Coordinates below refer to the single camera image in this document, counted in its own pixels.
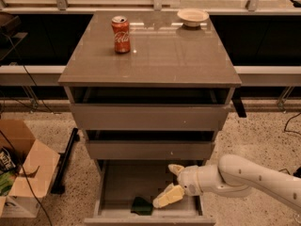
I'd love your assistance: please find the bottom open grey drawer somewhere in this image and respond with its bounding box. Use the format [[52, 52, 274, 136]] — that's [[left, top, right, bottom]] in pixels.
[[85, 160, 215, 226]]

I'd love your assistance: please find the black floor bar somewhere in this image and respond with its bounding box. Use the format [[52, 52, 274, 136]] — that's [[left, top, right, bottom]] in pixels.
[[51, 128, 80, 194]]

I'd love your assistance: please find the black cable right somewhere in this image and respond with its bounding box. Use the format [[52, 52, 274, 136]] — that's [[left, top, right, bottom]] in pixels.
[[277, 111, 301, 178]]

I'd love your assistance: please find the green snack bag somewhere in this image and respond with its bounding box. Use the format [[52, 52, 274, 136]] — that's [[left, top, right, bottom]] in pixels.
[[0, 170, 18, 196]]

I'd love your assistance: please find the black cable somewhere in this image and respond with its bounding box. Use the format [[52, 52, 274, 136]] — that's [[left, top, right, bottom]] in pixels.
[[277, 111, 301, 178], [0, 35, 60, 226]]

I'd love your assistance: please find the grey drawer cabinet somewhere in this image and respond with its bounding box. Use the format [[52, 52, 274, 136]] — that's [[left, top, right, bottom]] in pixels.
[[57, 9, 243, 226]]

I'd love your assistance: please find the top grey drawer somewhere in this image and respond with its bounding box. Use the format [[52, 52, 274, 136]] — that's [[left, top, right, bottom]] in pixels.
[[67, 87, 230, 131]]

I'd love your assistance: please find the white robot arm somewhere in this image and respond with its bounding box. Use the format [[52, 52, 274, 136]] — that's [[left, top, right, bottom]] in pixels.
[[152, 154, 301, 213]]

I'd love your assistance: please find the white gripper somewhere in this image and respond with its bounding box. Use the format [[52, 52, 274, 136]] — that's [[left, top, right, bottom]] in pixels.
[[152, 164, 199, 208]]

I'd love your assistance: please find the red Coca-Cola can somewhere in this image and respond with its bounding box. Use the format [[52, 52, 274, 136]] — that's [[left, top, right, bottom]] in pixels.
[[111, 15, 131, 54]]

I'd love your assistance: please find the white ceramic bowl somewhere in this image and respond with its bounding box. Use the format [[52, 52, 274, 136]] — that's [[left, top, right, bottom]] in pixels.
[[177, 8, 209, 27]]

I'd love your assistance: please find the black cable left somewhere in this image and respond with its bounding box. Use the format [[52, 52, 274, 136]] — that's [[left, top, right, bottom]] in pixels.
[[0, 35, 60, 226]]

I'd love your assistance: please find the middle grey drawer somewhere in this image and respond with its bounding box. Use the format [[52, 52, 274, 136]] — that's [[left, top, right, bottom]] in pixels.
[[86, 130, 217, 160]]

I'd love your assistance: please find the black snack bag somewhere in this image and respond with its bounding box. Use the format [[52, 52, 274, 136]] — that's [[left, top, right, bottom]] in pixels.
[[0, 148, 16, 174]]

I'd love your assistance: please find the open cardboard box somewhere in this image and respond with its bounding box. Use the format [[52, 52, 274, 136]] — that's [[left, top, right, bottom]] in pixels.
[[0, 120, 59, 218]]

